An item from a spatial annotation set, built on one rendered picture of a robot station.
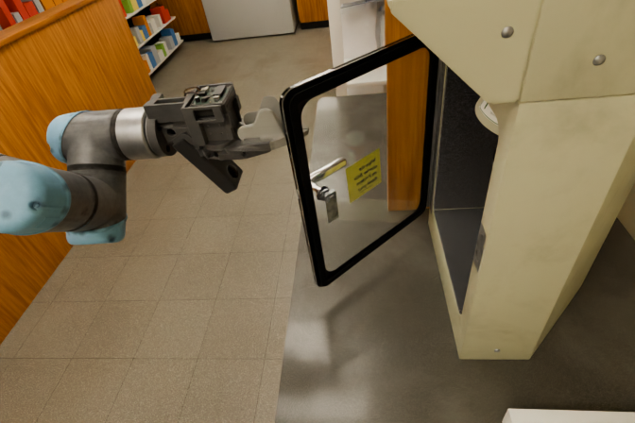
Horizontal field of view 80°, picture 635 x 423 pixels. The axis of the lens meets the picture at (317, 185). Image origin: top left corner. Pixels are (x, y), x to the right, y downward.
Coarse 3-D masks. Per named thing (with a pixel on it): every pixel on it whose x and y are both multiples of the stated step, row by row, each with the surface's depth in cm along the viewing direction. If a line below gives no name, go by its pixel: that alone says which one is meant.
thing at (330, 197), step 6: (324, 192) 60; (330, 192) 59; (324, 198) 60; (330, 198) 58; (330, 204) 59; (336, 204) 61; (330, 210) 60; (336, 210) 61; (330, 216) 61; (336, 216) 62; (330, 222) 62
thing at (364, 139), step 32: (416, 64) 60; (320, 96) 51; (352, 96) 54; (384, 96) 58; (416, 96) 63; (320, 128) 53; (352, 128) 57; (384, 128) 62; (416, 128) 68; (320, 160) 56; (352, 160) 61; (384, 160) 66; (416, 160) 72; (320, 192) 59; (352, 192) 64; (384, 192) 70; (416, 192) 78; (320, 224) 63; (352, 224) 69; (384, 224) 75; (352, 256) 74
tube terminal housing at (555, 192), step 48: (576, 0) 29; (624, 0) 28; (576, 48) 31; (624, 48) 31; (528, 96) 34; (576, 96) 33; (624, 96) 33; (528, 144) 37; (576, 144) 36; (624, 144) 36; (528, 192) 40; (576, 192) 40; (624, 192) 51; (432, 240) 84; (528, 240) 45; (576, 240) 44; (480, 288) 51; (528, 288) 50; (576, 288) 66; (480, 336) 59; (528, 336) 58
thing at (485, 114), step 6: (480, 102) 51; (486, 102) 49; (480, 108) 50; (486, 108) 49; (480, 114) 50; (486, 114) 49; (492, 114) 48; (480, 120) 50; (486, 120) 49; (492, 120) 47; (486, 126) 48; (492, 126) 47; (498, 132) 47
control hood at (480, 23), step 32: (416, 0) 29; (448, 0) 29; (480, 0) 29; (512, 0) 29; (416, 32) 31; (448, 32) 31; (480, 32) 30; (512, 32) 30; (448, 64) 33; (480, 64) 32; (512, 64) 32; (512, 96) 34
